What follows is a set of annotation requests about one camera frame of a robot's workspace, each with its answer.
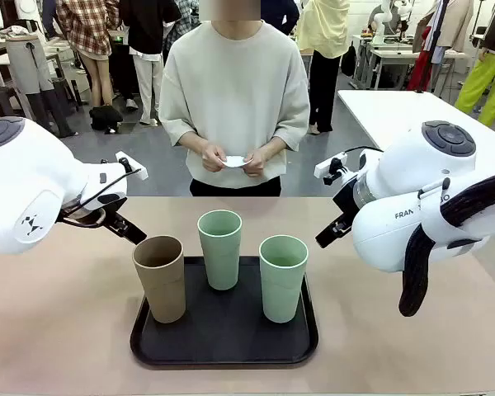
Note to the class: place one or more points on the dark stool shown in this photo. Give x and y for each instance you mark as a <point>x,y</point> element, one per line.
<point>4,97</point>

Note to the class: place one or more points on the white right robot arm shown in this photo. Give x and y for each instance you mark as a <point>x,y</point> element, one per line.
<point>396,231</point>

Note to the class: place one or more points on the brown tall cup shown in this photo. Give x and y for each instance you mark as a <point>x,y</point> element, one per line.
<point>161,280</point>

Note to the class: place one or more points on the person's right hand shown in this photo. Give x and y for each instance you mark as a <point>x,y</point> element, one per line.
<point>213,158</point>

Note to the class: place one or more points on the black bag on floor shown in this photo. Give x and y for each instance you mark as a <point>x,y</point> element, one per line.
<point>105,115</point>

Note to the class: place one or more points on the grey background desk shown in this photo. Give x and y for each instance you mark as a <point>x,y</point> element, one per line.
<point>387,53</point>

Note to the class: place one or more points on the person's left forearm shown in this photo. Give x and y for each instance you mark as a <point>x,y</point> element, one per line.
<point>272,146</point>

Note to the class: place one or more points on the person's left hand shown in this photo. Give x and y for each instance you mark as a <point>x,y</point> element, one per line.
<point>256,163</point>

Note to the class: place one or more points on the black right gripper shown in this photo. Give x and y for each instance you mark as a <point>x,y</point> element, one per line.
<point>345,204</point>

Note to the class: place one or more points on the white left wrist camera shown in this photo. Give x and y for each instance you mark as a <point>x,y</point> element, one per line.
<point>138,171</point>

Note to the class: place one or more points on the red hanging garment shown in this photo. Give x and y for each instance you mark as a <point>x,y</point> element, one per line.
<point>421,62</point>

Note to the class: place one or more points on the black hanging backpack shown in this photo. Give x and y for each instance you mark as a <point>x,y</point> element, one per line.
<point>348,59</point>

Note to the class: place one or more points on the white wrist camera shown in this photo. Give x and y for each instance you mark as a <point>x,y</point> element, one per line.
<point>138,171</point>
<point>328,166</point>

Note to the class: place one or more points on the black serving tray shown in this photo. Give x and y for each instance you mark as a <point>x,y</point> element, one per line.
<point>222,330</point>

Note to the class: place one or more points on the small white background robot arm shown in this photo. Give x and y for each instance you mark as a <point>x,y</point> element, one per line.
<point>381,20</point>

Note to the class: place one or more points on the person in beige sweater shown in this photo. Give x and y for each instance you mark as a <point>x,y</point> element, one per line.
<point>235,82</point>

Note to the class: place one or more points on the white table with grey legs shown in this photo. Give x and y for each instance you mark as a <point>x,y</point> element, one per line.
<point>396,111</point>

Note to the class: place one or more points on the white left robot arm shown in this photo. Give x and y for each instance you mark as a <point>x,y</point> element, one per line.
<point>24,185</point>

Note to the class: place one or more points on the person in neon green trousers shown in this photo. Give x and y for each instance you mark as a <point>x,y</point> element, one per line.
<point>482,78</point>

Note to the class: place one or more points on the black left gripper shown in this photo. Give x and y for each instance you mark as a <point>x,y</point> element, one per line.
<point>115,220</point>

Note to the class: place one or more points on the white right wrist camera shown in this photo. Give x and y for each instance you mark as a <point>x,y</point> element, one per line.
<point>328,166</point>

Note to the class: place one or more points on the person in plaid shirt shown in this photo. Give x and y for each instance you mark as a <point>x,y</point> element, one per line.
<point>86,24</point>

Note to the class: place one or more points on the person black top white trousers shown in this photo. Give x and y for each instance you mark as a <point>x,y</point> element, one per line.
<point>148,24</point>

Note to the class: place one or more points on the person's right forearm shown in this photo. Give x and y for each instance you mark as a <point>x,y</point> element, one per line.
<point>191,142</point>

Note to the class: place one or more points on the light green tall cup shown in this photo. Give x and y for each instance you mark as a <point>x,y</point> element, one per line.
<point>282,288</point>
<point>220,255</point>

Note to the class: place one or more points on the beige jacket on mannequin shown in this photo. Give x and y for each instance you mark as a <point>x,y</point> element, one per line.
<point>453,24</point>

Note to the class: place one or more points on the white scalloped paper coaster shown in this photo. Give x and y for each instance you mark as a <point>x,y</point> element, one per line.
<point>235,161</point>

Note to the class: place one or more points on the person in yellow top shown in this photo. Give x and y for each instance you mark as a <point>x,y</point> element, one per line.
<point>326,24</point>

